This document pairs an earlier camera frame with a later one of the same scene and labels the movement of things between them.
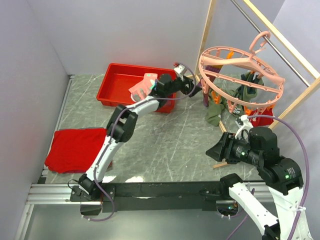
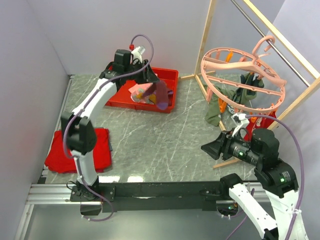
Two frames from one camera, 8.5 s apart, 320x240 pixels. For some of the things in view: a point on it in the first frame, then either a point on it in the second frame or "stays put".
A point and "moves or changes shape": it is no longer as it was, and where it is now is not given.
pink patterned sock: (144, 87) stays put
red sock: (261, 121) moves or changes shape
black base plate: (156, 197) stays put
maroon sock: (213, 68) moves or changes shape
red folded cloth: (74, 151) stays put
